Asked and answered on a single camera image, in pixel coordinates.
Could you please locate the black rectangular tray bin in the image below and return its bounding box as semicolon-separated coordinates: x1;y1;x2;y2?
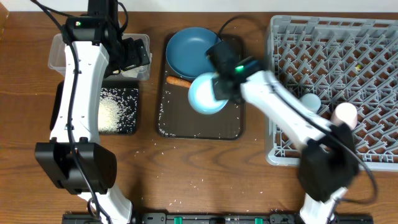
49;80;141;135

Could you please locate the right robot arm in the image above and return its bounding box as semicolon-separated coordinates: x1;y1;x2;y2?
206;41;359;223

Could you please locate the orange carrot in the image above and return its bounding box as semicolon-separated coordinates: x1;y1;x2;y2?
166;76;192;88

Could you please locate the pink plastic cup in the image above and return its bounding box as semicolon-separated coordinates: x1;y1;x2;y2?
330;102;358;130

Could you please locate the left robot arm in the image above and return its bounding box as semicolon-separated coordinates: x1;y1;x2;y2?
35;0;150;223

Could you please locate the grey dishwasher rack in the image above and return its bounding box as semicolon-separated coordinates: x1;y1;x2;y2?
265;16;397;172

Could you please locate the light blue rice bowl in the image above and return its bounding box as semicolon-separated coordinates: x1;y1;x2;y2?
188;72;228;115

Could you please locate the pile of white rice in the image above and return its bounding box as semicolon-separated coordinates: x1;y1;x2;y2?
98;88;138;134

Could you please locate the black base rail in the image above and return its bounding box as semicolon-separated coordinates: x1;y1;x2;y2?
62;213;374;224

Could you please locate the light blue plastic cup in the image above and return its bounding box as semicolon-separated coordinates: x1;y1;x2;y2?
299;93;322;113

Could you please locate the dark brown serving tray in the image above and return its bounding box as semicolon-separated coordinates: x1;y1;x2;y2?
155;33;245;141

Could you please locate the clear plastic waste bin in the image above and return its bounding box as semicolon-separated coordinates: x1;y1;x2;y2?
48;34;152;81

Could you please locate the dark blue plate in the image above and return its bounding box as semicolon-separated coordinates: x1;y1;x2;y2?
166;27;221;80

